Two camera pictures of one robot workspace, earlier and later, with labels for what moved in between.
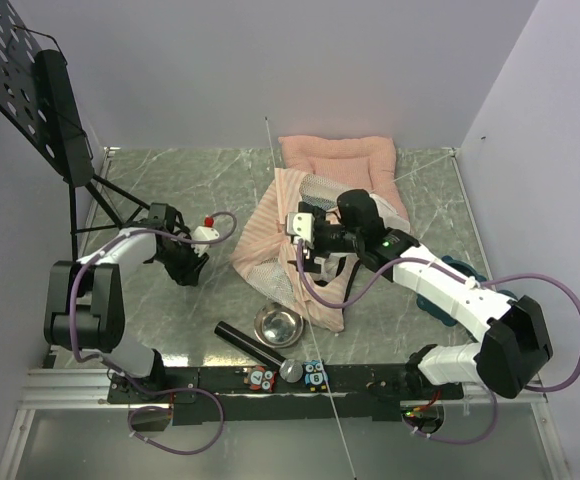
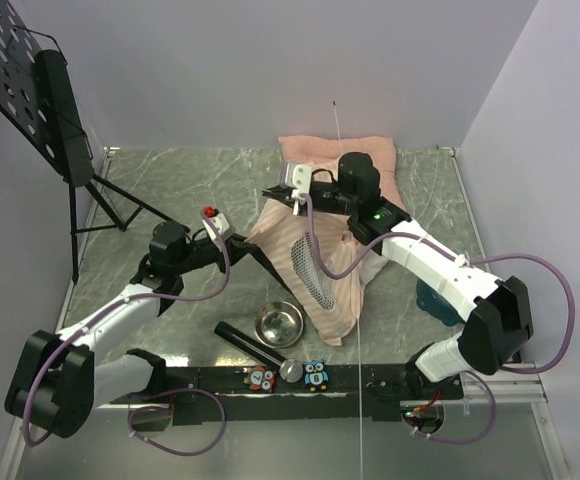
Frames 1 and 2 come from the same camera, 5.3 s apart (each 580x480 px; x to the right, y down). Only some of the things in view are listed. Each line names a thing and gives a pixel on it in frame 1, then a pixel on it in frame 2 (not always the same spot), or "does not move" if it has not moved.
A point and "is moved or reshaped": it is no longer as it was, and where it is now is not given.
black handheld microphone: [290, 370] does not move
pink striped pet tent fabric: [270, 258] is moved or reshaped
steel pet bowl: [277, 326] does not move
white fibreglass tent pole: [305, 329] -> [357, 340]
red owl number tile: [260, 378] does not move
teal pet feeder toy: [442, 314] does not move
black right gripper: [316, 252] -> [280, 193]
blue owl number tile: [314, 376] does not move
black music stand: [32, 92] does not move
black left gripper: [188, 275] -> [238, 247]
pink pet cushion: [363, 163] does not move
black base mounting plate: [280, 395] does not move
